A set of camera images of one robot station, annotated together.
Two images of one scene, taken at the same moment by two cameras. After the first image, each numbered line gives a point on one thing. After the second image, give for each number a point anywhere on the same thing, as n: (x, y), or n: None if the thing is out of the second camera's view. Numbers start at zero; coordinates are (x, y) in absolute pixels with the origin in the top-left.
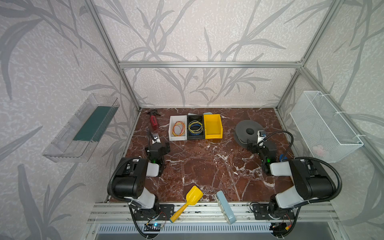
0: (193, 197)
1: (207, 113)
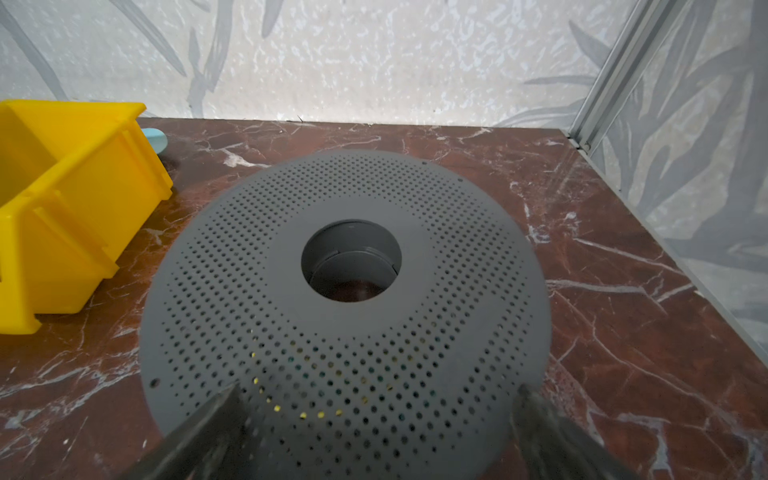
0: None
1: (156, 138)
